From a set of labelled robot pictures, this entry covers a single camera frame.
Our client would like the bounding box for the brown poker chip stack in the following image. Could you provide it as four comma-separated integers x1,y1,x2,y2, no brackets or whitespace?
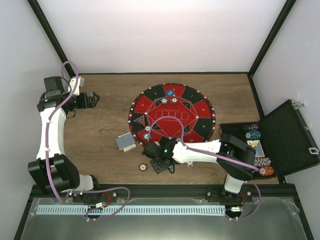
139,163,148,172

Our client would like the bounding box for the blue round blind button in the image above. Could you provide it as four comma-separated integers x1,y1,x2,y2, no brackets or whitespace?
166,89,175,97

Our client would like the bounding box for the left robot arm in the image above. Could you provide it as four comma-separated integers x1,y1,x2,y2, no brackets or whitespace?
28,76,102,202

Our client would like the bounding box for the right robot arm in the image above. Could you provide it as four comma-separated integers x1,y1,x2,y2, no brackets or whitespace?
142,134,259,202

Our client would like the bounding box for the purple white poker chip stack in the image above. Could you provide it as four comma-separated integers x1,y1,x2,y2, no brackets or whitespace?
186,161,194,168

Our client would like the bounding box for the blue playing card deck box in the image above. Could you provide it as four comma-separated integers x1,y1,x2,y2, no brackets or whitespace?
115,132,136,152

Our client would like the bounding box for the round red black poker mat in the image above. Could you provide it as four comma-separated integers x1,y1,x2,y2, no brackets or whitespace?
128,83,216,146

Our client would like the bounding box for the teal chip row in case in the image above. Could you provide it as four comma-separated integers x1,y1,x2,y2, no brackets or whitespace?
245,131,262,140

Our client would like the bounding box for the card deck in case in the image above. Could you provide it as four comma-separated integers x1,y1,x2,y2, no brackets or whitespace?
247,139,265,158

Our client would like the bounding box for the grey chip row in case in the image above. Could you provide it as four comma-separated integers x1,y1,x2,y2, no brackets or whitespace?
254,157,271,168

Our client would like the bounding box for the orange chip row in case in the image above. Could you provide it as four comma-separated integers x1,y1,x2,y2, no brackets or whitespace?
258,166,274,176

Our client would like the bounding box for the black poker set case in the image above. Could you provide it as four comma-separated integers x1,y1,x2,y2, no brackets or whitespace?
220,99,320,180

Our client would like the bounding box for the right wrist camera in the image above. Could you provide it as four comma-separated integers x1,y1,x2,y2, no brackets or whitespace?
141,142,160,159

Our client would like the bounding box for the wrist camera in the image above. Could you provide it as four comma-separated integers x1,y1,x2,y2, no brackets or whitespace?
68,76,85,96
141,142,160,159

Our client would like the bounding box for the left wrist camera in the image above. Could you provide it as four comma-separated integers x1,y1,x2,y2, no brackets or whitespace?
68,76,85,96

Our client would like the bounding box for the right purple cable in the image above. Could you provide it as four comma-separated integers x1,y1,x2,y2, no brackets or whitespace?
147,115,261,222

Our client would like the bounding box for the purple cable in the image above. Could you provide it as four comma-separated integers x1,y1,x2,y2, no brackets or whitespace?
147,115,261,222
45,61,131,223

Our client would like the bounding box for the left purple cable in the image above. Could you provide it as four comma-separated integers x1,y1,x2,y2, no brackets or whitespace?
45,61,131,223

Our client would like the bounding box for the light blue slotted cable duct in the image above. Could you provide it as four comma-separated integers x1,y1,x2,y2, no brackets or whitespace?
36,205,226,217

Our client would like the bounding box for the black aluminium frame rail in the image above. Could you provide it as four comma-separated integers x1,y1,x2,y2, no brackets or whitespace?
30,184,298,198

